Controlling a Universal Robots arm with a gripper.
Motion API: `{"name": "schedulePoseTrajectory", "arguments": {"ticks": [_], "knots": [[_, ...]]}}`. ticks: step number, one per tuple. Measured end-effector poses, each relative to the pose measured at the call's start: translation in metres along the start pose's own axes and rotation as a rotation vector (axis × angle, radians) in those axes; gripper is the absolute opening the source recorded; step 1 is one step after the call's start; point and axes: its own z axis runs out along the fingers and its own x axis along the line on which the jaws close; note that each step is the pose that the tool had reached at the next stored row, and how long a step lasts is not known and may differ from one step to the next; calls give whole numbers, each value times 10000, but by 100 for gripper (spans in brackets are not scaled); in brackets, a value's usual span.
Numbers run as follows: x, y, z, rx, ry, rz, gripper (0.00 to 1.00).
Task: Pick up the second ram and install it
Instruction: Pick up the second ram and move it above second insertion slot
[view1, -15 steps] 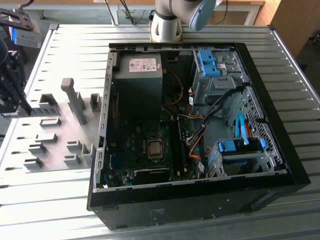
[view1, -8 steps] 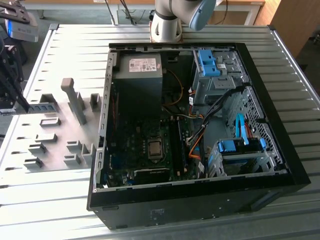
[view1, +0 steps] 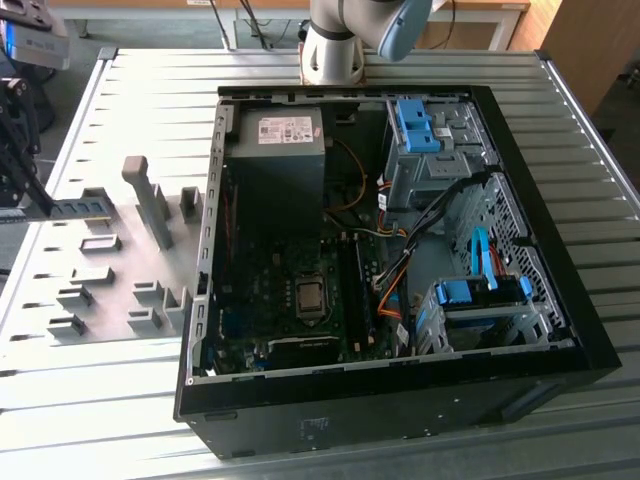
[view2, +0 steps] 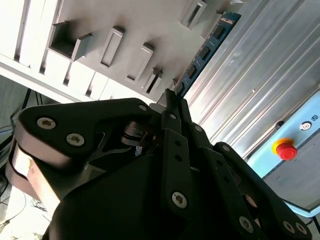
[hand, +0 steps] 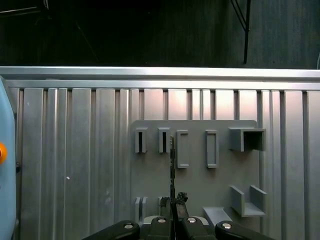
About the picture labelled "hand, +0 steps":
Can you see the blue RAM stick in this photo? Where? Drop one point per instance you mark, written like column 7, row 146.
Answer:
column 172, row 162

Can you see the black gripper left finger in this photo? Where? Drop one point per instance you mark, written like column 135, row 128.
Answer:
column 160, row 227

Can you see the pale blue teach pendant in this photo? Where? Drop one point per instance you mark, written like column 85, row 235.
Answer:
column 6, row 112

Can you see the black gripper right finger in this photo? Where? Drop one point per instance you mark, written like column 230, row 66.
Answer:
column 192, row 227

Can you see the grey plastic parts rack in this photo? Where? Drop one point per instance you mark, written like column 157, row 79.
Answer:
column 195, row 180

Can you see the black thin pole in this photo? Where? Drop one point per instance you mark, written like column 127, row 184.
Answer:
column 247, row 45

